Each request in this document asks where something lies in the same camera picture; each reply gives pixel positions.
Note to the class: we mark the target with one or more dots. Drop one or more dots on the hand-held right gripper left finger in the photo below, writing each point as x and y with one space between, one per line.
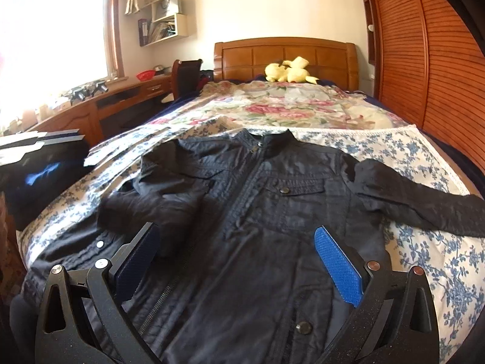
136 258

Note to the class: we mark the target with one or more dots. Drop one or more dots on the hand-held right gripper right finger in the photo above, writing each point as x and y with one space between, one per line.
337 265

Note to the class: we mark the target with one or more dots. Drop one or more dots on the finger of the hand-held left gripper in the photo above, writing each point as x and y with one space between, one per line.
64 139
57 133

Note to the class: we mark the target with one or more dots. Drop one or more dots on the black jacket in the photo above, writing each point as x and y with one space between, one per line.
242 216

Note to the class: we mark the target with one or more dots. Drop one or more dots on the wooden desk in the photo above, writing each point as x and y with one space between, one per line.
91 117

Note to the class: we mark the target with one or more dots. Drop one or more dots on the black metal gadget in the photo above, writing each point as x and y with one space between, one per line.
89 90

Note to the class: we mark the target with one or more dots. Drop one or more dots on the red bowl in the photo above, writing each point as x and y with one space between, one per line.
146 76

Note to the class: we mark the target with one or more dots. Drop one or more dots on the window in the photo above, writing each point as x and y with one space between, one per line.
53 26

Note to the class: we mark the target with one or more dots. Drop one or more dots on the metal bowl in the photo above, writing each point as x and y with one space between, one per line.
160 69

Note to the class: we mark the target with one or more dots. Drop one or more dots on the blue floral white blanket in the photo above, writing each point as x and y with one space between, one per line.
416 167

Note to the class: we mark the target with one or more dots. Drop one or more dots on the dark binder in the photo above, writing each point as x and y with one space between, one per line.
143 32

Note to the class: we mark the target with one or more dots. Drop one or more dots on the black chair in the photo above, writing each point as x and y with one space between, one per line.
187 76

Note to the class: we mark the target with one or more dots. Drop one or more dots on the dark blue bedsheet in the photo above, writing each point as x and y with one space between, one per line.
454 151

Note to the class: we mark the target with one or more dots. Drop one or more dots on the pink floral quilt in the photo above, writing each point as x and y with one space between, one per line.
265 106

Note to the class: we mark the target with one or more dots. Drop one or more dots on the wooden bed headboard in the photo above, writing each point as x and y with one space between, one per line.
242 57

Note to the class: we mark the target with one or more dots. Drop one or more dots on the yellow plush toy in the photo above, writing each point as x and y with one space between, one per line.
276 71

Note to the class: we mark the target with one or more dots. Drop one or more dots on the wooden louvered wardrobe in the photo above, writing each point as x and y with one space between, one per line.
416 45

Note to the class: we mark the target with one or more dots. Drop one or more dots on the white wall shelf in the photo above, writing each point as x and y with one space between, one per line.
182 24

